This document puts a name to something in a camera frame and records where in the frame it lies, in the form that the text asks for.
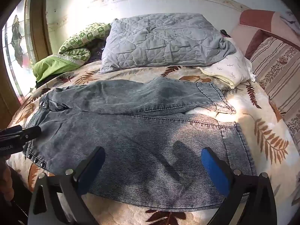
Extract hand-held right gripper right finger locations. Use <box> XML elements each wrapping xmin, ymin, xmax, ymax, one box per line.
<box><xmin>201</xmin><ymin>147</ymin><xmax>278</xmax><ymax>225</ymax></box>

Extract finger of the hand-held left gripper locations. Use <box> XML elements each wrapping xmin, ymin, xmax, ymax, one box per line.
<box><xmin>0</xmin><ymin>125</ymin><xmax>42</xmax><ymax>147</ymax></box>

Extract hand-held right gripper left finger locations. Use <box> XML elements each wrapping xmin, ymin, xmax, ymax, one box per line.
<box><xmin>28</xmin><ymin>146</ymin><xmax>106</xmax><ymax>225</ymax></box>

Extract grey denim pants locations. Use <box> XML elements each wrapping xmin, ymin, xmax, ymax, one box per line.
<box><xmin>22</xmin><ymin>77</ymin><xmax>258</xmax><ymax>211</ymax></box>

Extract person's left hand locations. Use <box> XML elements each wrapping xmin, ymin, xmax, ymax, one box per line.
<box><xmin>0</xmin><ymin>165</ymin><xmax>13</xmax><ymax>202</ymax></box>

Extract leaf-print bed blanket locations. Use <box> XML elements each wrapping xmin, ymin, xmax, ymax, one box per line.
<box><xmin>6</xmin><ymin>61</ymin><xmax>300</xmax><ymax>225</ymax></box>

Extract plain green cloth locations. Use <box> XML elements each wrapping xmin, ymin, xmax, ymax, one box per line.
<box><xmin>32</xmin><ymin>54</ymin><xmax>78</xmax><ymax>83</ymax></box>

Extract stained glass door pane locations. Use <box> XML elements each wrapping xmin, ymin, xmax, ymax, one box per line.
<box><xmin>2</xmin><ymin>0</ymin><xmax>39</xmax><ymax>95</ymax></box>

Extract white sprig-print pillow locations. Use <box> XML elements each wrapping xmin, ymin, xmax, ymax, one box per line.
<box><xmin>197</xmin><ymin>43</ymin><xmax>256</xmax><ymax>90</ymax></box>

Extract green patterned blanket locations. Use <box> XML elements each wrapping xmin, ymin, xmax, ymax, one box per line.
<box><xmin>58</xmin><ymin>22</ymin><xmax>112</xmax><ymax>64</ymax></box>

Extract striped floral cushion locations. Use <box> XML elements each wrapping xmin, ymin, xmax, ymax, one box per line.
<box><xmin>249</xmin><ymin>36</ymin><xmax>300</xmax><ymax>136</ymax></box>

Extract brown wooden door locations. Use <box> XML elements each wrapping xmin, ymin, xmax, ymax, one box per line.
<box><xmin>0</xmin><ymin>0</ymin><xmax>54</xmax><ymax>132</ymax></box>

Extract grey quilted blanket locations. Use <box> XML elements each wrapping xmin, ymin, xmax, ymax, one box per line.
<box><xmin>98</xmin><ymin>12</ymin><xmax>237</xmax><ymax>74</ymax></box>

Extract pink and maroon blanket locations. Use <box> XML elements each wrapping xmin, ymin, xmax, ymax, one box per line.
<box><xmin>231</xmin><ymin>9</ymin><xmax>287</xmax><ymax>60</ymax></box>

